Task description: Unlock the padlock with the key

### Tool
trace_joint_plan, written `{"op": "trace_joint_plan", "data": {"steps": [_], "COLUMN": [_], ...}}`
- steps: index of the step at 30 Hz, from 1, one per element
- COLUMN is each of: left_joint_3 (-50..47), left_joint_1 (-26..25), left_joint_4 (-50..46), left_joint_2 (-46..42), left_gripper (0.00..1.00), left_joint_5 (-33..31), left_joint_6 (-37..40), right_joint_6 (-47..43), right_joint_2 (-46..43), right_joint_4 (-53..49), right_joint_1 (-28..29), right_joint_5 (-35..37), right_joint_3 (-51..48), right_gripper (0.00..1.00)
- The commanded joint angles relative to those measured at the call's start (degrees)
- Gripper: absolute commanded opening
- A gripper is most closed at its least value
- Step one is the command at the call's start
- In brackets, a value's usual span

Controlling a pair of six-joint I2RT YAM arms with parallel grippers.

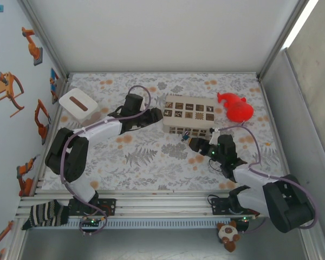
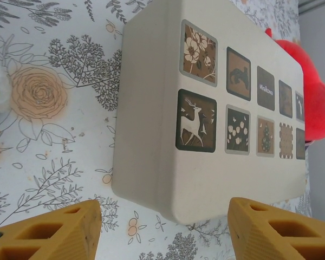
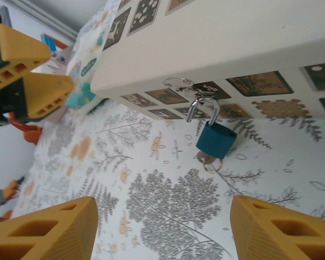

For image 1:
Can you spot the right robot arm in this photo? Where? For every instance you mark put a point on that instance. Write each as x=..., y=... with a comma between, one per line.
x=249, y=176

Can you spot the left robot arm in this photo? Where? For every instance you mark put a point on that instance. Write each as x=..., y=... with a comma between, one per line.
x=103, y=130

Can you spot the beige box with patterned tiles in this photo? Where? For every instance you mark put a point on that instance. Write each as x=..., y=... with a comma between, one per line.
x=189, y=108

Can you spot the aluminium frame post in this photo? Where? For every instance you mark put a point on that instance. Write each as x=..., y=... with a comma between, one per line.
x=284, y=38
x=43, y=38

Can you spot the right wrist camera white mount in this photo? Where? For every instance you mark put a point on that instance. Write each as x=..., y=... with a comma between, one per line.
x=214, y=135

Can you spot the red plastic toy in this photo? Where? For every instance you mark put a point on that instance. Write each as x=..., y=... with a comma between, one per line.
x=237, y=108

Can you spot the white tissue box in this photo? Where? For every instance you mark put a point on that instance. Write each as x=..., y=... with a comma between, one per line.
x=78, y=104

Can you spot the black white striped cloth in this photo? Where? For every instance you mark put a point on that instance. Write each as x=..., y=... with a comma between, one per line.
x=46, y=215

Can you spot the floral patterned tablecloth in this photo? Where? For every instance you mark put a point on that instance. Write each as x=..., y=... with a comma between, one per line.
x=162, y=168

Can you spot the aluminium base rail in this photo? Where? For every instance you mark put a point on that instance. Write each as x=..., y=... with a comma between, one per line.
x=162, y=205

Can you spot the blue orange machine wall sticker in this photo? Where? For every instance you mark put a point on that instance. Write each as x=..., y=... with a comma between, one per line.
x=54, y=81

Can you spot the small circuit board green LED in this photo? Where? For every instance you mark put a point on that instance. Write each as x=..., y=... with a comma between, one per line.
x=245, y=218
x=93, y=222

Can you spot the orange claw gripper wall sticker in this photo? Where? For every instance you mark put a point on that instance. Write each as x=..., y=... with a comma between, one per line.
x=6, y=86

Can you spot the small blue padlock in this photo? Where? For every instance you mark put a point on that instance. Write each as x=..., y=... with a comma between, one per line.
x=183, y=138

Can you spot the brown white plush toy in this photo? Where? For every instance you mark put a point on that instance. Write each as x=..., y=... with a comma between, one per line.
x=227, y=234

